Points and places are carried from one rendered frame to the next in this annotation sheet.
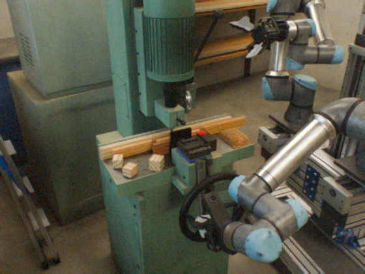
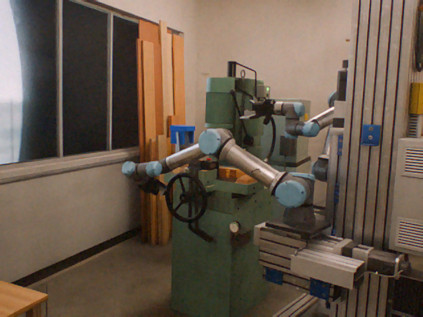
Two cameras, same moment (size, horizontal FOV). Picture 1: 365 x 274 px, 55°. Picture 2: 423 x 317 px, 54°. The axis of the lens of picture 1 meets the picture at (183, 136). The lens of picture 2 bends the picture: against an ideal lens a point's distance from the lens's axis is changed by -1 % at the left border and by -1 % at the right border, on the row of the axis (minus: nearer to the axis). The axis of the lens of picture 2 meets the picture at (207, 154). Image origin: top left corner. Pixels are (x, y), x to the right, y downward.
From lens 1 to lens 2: 221 cm
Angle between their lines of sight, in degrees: 61
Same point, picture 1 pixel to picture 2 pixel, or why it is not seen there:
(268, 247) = (125, 166)
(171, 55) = (208, 111)
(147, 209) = (176, 198)
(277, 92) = (316, 171)
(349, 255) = not seen: outside the picture
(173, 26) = (209, 96)
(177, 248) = (192, 242)
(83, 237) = not seen: hidden behind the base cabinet
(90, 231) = not seen: hidden behind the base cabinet
